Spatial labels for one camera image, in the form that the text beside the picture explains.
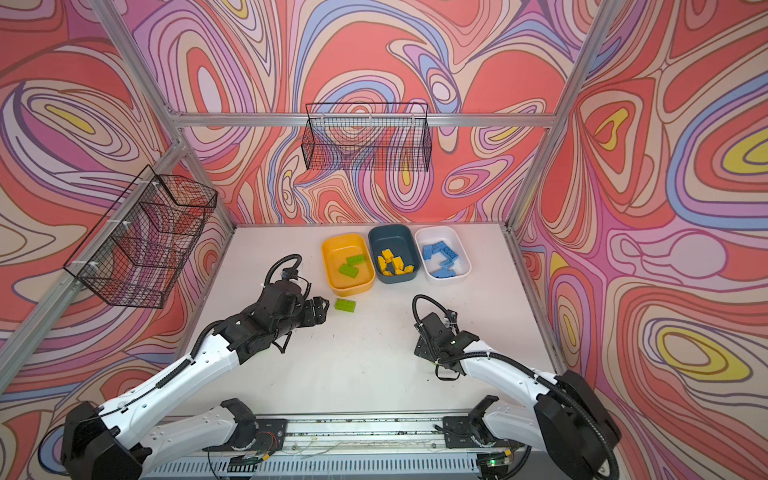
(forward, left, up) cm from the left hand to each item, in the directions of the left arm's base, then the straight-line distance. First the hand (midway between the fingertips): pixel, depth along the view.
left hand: (322, 302), depth 79 cm
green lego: (+21, -4, -13) cm, 25 cm away
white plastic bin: (+30, -38, -15) cm, 51 cm away
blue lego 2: (+20, -38, -14) cm, 45 cm away
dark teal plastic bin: (+29, -21, -13) cm, 38 cm away
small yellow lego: (+19, -18, -13) cm, 30 cm away
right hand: (-8, -32, -16) cm, 37 cm away
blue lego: (+27, -33, -10) cm, 44 cm away
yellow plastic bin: (+31, +1, -13) cm, 34 cm away
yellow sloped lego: (+23, -16, -14) cm, 31 cm away
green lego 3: (+8, -4, -15) cm, 17 cm away
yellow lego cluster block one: (+24, -22, -13) cm, 35 cm away
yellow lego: (+28, -18, -14) cm, 36 cm away
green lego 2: (+27, -6, -15) cm, 31 cm away
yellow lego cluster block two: (+21, -25, -13) cm, 35 cm away
